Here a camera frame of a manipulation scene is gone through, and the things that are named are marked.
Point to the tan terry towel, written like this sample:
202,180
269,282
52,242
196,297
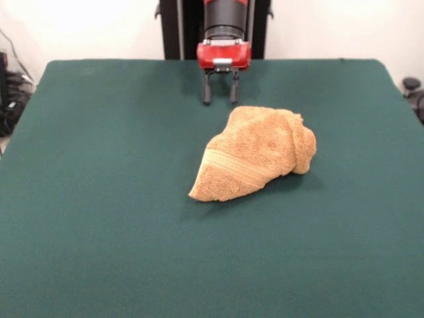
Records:
251,149

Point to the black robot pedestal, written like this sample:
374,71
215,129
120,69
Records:
172,33

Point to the dark green table cloth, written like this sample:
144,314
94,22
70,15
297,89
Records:
99,198

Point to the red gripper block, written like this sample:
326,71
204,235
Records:
223,54

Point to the grey chair base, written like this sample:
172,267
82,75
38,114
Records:
410,84

